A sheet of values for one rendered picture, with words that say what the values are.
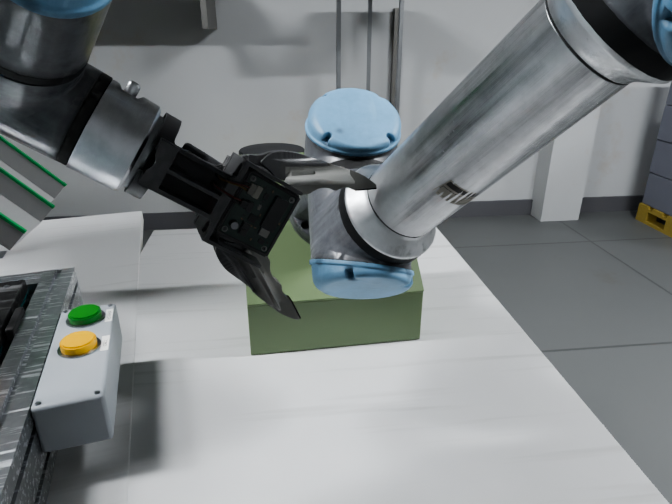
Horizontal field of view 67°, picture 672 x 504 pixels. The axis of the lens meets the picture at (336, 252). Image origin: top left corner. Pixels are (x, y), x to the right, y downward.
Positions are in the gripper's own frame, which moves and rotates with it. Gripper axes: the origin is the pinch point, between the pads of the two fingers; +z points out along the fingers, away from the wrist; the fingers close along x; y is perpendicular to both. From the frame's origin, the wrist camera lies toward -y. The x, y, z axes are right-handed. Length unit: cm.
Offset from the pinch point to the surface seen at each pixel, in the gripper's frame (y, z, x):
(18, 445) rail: -1.7, -17.3, -29.9
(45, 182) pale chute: -72, -30, -22
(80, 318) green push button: -21.8, -16.0, -24.9
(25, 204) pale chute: -58, -30, -24
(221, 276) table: -52, 6, -19
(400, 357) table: -15.3, 25.6, -10.7
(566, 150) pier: -244, 236, 122
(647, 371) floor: -87, 196, 11
